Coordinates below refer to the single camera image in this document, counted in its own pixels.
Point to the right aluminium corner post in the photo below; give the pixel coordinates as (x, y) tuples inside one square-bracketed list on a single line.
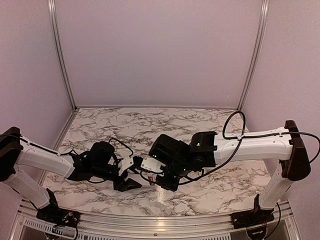
[(262, 25)]

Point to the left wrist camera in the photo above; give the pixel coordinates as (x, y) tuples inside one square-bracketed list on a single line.
[(130, 163)]

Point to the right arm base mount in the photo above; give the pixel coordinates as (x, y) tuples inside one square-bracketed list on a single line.
[(253, 217)]

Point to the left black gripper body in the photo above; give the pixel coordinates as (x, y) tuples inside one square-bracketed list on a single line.
[(118, 184)]

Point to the orange black battery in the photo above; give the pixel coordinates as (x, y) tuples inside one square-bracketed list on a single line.
[(150, 178)]

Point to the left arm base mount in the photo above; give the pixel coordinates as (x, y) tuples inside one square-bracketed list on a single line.
[(54, 214)]

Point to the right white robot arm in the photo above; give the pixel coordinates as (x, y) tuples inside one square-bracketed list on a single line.
[(172, 159)]

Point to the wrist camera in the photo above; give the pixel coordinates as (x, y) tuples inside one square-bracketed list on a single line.
[(152, 165), (130, 163)]

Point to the front aluminium frame rail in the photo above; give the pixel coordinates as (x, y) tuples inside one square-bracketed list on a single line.
[(95, 226)]

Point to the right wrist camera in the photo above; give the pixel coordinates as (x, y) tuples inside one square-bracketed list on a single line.
[(152, 165)]

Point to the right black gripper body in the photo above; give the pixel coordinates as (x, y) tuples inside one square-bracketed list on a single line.
[(173, 185)]

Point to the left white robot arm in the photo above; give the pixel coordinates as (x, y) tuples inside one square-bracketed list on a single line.
[(100, 162)]

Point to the white remote control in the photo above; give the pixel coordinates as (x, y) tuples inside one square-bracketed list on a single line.
[(146, 181)]

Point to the aluminium corner post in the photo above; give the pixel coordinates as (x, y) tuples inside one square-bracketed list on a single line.
[(262, 25), (60, 55)]

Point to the left aluminium corner post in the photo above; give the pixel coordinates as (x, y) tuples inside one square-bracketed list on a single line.
[(60, 55)]

